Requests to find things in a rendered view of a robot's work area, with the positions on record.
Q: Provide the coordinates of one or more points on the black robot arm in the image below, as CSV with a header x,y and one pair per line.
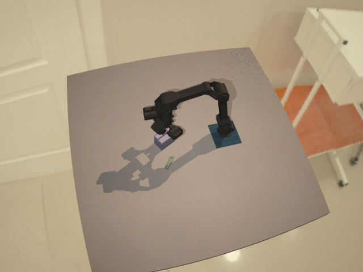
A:
x,y
168,101

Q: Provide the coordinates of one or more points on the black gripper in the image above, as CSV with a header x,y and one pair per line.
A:
x,y
174,131

